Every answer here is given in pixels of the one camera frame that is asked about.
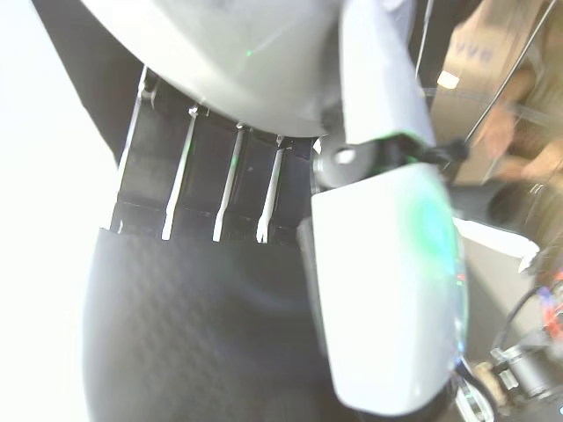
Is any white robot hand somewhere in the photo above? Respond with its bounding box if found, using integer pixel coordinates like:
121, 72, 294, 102
33, 0, 468, 422

